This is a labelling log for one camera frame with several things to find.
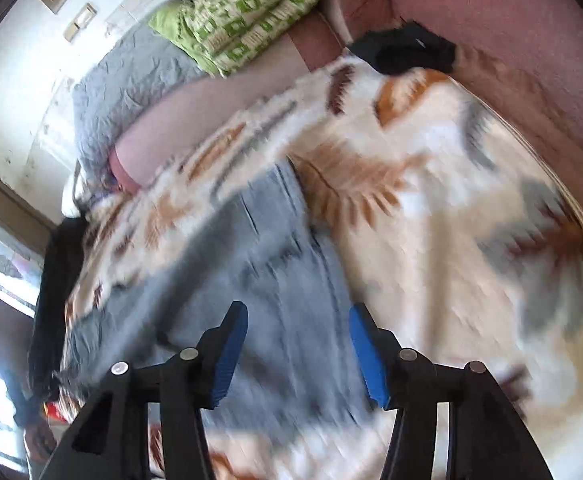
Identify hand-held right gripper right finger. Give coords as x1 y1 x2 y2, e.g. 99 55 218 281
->
348 302 553 480

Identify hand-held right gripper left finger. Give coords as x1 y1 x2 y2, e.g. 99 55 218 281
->
39 301 249 480

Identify blue-grey denim pants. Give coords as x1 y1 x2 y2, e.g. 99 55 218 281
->
62 157 389 456

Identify leaf print fleece blanket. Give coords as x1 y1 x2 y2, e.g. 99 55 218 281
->
64 55 583 480

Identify dark hanging cloth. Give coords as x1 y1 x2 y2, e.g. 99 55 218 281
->
26 217 90 401

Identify white cloth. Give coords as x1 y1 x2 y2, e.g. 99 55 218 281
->
62 180 88 219

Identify pink bed sheet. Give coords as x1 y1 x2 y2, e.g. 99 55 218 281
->
109 25 352 196

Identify grey quilted bedspread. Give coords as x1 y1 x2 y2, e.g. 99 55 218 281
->
72 25 212 186

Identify black cloth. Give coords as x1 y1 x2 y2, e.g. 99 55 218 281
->
347 21 458 75

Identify green patterned cloth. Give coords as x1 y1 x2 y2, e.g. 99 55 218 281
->
149 0 337 78

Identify pink upholstered headboard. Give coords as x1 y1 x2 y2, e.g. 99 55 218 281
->
321 0 583 201

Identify wooden frame window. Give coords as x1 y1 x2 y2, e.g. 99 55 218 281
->
0 152 57 476

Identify wall light switch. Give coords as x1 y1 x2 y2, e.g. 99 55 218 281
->
64 4 97 43

